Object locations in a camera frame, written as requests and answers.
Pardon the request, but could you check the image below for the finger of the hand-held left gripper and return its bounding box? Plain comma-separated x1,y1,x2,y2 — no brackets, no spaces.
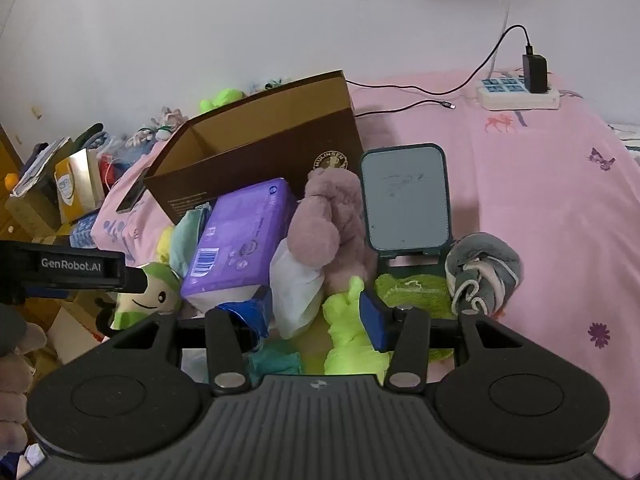
124,265,152,295

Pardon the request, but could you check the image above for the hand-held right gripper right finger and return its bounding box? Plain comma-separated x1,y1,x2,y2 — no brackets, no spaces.
359,289,526,395

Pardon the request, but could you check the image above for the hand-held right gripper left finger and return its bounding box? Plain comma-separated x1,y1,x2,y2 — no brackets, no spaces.
112,285,273,395

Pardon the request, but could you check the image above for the green smiling plush doll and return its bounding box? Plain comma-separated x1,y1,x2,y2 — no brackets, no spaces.
111,261,184,332

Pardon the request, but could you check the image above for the green fluffy towel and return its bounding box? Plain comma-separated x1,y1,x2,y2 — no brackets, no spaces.
374,272,457,363

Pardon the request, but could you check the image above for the pink plush bear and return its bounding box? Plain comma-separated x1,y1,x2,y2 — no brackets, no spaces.
287,167,378,296

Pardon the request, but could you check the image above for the grey cloth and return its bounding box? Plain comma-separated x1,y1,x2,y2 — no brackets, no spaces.
445,232,524,318

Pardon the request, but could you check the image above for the brown cardboard box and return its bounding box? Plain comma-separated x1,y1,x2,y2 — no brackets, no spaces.
142,70,366,226

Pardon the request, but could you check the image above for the person's left hand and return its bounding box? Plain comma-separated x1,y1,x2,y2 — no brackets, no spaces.
0,322,48,457

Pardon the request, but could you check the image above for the blue white patterned cloth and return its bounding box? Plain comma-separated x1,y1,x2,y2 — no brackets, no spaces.
69,211,102,249

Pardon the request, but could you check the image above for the cardboard carton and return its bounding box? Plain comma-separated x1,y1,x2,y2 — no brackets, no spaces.
4,194,64,242

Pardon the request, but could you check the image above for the purple plastic packet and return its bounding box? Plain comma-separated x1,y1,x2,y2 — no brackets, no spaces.
180,177,301,313

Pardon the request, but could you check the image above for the black smartphone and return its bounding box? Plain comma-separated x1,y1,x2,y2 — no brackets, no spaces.
115,179,147,213

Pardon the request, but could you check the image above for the yellow gold carton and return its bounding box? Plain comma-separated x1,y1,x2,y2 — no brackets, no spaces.
53,148,107,227

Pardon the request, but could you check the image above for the wooden cabinet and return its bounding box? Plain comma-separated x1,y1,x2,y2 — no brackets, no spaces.
0,124,26,242

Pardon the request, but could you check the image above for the stack of papers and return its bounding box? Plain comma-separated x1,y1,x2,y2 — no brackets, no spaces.
11,136,72,197

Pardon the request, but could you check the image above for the red bag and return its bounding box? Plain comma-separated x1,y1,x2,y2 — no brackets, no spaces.
99,154,120,187

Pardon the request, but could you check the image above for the dark green standing mirror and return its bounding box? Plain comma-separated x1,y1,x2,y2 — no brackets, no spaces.
359,142,457,281

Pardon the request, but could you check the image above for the dark green pouch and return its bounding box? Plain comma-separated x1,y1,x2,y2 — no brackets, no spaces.
74,122,104,152

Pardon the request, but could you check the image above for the pale knitted plush toy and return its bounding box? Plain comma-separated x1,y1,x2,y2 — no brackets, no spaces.
159,106,189,142
125,126,162,149

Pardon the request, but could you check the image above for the neon green plush toy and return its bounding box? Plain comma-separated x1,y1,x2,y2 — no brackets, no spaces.
199,87,247,114

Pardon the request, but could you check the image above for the pink printed bedsheet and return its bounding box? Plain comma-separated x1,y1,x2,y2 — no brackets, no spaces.
92,67,640,472

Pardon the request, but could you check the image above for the white power strip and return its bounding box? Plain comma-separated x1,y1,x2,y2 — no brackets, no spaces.
475,76,561,112

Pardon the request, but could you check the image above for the black charger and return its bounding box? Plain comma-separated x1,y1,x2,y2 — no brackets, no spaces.
521,53,549,95

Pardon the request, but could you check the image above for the white cable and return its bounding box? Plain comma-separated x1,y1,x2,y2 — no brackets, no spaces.
491,0,514,81

